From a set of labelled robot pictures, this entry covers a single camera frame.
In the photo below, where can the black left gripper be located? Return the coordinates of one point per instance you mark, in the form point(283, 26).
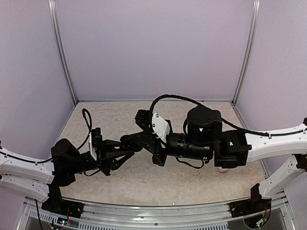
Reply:
point(106, 157)

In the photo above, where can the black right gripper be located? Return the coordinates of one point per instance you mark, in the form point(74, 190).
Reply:
point(151, 144)

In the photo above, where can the black oval charging case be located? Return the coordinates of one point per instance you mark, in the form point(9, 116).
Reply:
point(128, 144)

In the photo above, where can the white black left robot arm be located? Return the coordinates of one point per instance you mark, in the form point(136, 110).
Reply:
point(42, 179)

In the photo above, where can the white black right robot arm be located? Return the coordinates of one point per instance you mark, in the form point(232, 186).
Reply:
point(205, 140)

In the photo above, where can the white earbud charging case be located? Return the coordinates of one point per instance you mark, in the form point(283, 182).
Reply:
point(222, 170)

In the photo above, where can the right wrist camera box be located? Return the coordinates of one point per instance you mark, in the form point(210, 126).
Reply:
point(153, 124)

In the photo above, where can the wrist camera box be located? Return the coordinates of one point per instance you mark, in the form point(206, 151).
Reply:
point(95, 142)
point(153, 124)

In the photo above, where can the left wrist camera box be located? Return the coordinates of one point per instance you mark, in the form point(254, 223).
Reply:
point(95, 142)

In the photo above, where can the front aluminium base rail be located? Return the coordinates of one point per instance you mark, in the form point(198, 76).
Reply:
point(99, 216)

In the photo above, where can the left aluminium frame post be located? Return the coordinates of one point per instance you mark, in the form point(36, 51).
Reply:
point(61, 53)

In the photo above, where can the aluminium frame post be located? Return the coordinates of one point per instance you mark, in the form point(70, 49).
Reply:
point(61, 53)
point(248, 51)

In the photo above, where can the right aluminium frame post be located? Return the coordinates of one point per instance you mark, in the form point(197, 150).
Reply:
point(248, 51)

